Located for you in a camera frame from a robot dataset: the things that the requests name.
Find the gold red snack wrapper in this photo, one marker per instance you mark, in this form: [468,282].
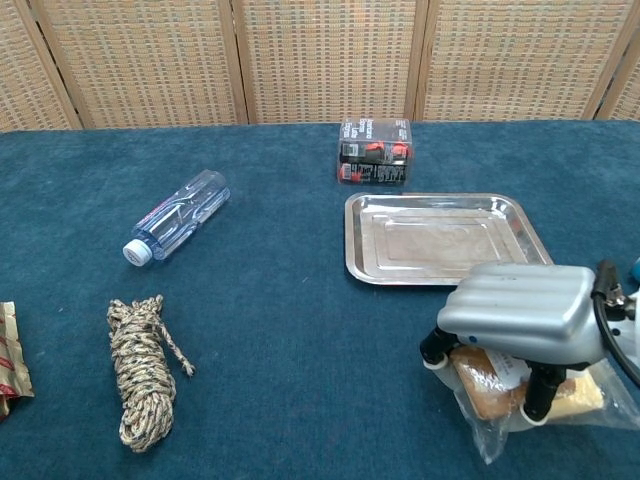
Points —
[7,355]

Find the clear box with black print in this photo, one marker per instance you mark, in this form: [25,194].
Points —
[375,152]

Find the stainless steel tray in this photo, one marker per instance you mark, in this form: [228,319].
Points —
[420,240]

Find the clear plastic water bottle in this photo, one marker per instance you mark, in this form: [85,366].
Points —
[175,217]

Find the teal round object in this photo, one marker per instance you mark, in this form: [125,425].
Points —
[636,270]

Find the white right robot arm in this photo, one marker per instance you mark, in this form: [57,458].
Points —
[631,325]

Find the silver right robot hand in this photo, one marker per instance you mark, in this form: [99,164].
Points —
[525,310]

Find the bagged sandwich snack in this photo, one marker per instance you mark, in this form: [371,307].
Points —
[482,390]

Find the blue velvet tablecloth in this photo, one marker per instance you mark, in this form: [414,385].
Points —
[280,325]

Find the woven rattan folding screen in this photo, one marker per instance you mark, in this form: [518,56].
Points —
[320,60]

